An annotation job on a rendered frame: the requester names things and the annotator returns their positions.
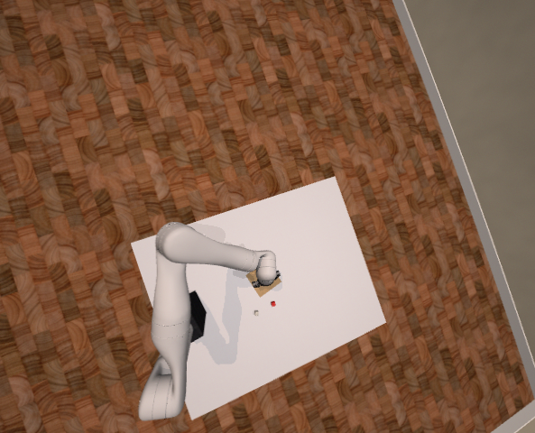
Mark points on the tan square mat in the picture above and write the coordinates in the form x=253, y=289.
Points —
x=251, y=276

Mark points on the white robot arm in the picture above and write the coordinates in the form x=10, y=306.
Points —
x=163, y=398

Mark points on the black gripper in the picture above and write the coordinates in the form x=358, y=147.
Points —
x=257, y=283

